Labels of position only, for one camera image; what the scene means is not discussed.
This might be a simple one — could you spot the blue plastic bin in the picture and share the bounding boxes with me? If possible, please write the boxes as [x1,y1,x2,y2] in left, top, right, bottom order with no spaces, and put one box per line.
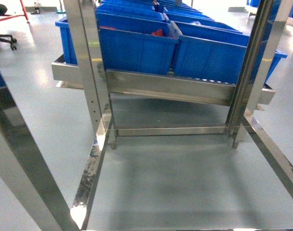
[55,12,180,76]
[170,20,288,85]

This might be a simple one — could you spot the stainless steel rack frame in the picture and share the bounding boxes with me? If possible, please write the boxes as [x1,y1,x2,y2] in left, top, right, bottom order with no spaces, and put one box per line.
[0,0,293,231]

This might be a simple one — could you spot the black office chair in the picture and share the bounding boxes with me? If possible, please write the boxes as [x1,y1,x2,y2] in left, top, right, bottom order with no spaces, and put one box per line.
[0,4,17,51]

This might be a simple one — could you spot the blue plastic bin right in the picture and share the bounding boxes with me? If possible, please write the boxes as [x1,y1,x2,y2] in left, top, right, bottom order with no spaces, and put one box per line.
[170,20,288,85]

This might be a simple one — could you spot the blue plastic bin left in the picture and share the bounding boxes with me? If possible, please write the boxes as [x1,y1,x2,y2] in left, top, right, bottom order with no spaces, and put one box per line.
[55,12,180,76]

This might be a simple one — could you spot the red metal workbench frame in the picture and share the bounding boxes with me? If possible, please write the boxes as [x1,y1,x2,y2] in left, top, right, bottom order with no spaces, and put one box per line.
[0,0,29,23]

